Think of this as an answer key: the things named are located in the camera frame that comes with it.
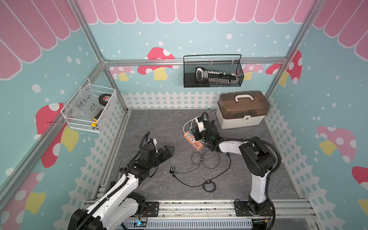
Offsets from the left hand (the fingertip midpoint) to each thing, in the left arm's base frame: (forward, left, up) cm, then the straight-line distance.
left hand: (170, 153), depth 82 cm
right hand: (+20, -13, -2) cm, 23 cm away
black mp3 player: (-5, -1, -11) cm, 12 cm away
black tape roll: (+23, +37, +21) cm, 49 cm away
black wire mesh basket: (+53, -11, +24) cm, 59 cm away
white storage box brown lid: (+28, -44, +9) cm, 53 cm away
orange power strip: (+16, -12, -8) cm, 22 cm away
